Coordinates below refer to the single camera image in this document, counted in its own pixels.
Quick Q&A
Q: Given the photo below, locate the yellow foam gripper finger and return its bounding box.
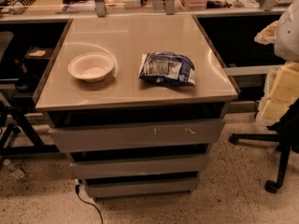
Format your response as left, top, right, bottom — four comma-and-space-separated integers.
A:
256, 62, 299, 126

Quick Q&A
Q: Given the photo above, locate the grey top drawer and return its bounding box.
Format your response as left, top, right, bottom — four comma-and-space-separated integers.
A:
50, 119, 224, 153

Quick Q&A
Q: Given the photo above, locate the grey drawer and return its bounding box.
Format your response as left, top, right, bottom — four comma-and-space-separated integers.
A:
85, 177, 199, 199
50, 119, 224, 153
70, 154, 208, 179

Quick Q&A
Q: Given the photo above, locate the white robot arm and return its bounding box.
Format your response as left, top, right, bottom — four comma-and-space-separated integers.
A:
254, 0, 299, 126

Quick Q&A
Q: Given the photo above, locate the grey middle drawer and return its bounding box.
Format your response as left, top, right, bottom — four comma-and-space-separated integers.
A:
70, 154, 208, 179

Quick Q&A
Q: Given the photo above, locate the grey drawer cabinet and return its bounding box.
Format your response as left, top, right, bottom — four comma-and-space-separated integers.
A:
36, 15, 238, 188

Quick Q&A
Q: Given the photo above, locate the grey bottom drawer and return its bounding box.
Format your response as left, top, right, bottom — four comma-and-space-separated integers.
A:
85, 177, 199, 199

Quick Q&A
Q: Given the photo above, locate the black office chair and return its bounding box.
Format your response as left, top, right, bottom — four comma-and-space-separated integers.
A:
229, 99, 299, 193

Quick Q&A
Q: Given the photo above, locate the blue chip bag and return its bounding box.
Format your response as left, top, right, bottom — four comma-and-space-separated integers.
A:
138, 51, 195, 88

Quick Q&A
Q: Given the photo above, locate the white paper bowl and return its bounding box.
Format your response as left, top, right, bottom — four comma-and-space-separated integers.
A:
67, 52, 115, 83

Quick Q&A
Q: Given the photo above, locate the long grey workbench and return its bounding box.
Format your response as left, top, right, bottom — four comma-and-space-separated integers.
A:
1, 0, 290, 21

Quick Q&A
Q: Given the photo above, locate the clear plastic bottle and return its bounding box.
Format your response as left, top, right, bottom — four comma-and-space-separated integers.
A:
3, 159, 25, 180

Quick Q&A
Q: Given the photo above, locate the black power cable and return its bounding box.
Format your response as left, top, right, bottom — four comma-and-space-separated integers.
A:
74, 184, 105, 224

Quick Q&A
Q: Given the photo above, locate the black table frame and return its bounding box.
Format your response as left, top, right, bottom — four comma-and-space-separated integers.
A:
0, 103, 59, 159

